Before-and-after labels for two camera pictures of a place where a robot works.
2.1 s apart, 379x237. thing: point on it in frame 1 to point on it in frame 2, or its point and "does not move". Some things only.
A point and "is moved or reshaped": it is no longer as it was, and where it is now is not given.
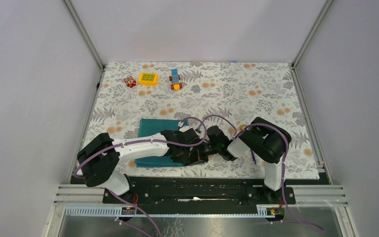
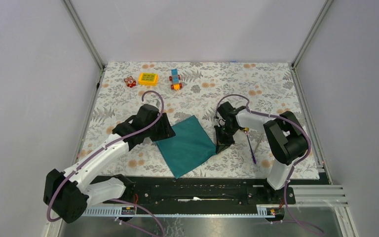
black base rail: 206,189 does not move
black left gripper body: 183,157 to 157,117
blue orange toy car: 175,78 does not move
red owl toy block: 130,82 does not move
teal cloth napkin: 147,126 is moved or reshaped
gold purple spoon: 253,157 does not move
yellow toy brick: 148,79 does not move
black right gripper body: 210,148 to 232,131
